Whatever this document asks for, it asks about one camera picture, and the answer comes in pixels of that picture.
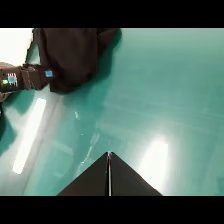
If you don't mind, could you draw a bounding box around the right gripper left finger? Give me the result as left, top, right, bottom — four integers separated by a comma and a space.
57, 151, 110, 197

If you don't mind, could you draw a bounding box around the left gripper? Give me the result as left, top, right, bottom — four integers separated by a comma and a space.
19, 63, 55, 92

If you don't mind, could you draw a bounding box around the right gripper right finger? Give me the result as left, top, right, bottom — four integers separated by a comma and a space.
109, 151, 163, 197

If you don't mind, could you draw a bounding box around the dark brown shirt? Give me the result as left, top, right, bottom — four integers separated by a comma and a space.
32, 27, 122, 95

